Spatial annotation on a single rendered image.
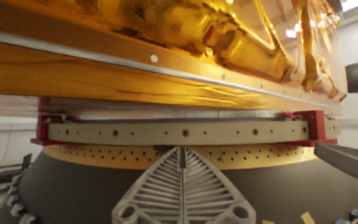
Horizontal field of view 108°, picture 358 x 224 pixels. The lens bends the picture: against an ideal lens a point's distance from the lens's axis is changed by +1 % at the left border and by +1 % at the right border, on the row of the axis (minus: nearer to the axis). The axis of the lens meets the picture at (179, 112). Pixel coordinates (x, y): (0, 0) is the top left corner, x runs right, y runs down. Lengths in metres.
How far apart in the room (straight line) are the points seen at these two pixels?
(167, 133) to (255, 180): 0.22
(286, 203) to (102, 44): 0.44
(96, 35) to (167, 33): 0.09
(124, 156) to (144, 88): 0.22
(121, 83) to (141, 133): 0.15
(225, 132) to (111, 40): 0.26
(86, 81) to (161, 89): 0.09
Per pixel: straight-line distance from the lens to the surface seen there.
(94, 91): 0.19
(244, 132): 0.33
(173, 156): 0.16
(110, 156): 0.40
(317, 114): 0.47
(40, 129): 0.56
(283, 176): 0.43
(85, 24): 0.21
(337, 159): 0.25
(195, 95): 0.24
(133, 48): 0.21
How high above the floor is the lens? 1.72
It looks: 4 degrees up
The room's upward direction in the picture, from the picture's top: 1 degrees counter-clockwise
